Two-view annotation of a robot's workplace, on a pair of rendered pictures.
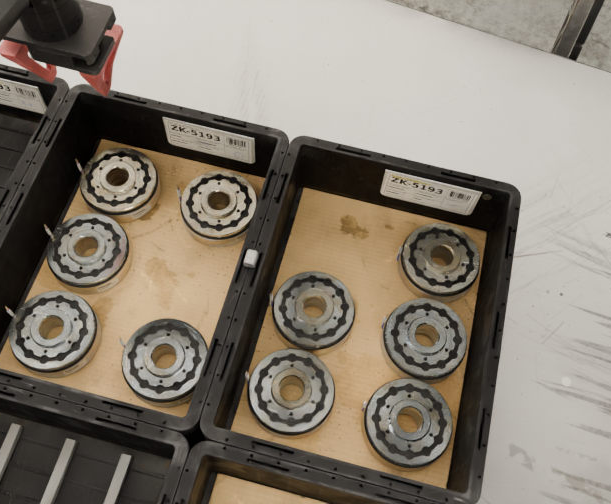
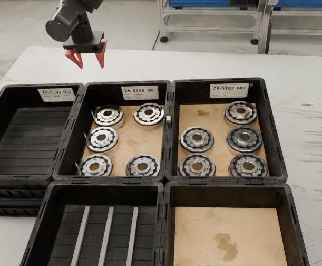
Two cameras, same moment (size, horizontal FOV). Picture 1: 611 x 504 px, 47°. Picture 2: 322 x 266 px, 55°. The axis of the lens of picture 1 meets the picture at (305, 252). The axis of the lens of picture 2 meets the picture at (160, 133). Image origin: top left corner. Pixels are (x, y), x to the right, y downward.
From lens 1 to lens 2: 0.32 m
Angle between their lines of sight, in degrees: 16
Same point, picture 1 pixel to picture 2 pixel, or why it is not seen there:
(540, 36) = not seen: hidden behind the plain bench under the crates
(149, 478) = (147, 215)
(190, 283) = (145, 144)
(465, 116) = not seen: hidden behind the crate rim
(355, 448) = not seen: hidden behind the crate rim
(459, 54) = (223, 61)
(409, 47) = (203, 63)
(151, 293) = (130, 151)
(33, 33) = (77, 41)
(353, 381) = (221, 162)
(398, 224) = (220, 108)
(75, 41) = (92, 41)
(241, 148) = (153, 92)
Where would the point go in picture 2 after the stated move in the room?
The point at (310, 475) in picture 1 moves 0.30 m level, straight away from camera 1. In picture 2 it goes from (216, 183) to (216, 100)
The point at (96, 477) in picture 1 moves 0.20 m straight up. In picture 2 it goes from (125, 219) to (109, 177)
